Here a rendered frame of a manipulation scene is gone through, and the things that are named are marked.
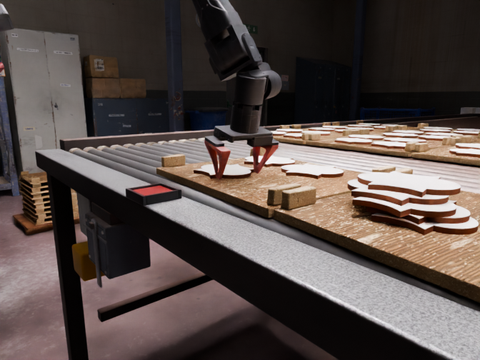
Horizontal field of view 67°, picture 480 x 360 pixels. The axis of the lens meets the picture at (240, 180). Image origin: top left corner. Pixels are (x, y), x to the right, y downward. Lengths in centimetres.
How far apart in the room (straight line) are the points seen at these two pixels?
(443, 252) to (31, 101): 490
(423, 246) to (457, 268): 5
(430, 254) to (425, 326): 11
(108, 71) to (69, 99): 70
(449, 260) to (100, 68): 525
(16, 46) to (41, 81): 43
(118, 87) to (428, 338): 538
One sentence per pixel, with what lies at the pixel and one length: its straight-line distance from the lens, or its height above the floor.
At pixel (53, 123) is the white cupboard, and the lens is 514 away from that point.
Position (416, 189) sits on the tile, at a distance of 53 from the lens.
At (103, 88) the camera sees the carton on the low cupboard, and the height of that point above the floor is 125.
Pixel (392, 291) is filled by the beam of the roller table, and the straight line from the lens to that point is 39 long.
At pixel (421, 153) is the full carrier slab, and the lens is 121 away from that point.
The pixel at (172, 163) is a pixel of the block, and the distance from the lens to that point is 88.
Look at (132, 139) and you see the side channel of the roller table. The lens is 154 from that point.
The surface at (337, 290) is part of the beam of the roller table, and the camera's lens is 37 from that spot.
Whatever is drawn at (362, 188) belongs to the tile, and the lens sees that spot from 54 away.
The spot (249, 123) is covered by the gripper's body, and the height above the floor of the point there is 105.
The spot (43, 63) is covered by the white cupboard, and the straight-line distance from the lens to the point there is 513.
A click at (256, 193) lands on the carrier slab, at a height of 94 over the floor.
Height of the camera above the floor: 109
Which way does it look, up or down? 13 degrees down
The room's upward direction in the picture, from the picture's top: straight up
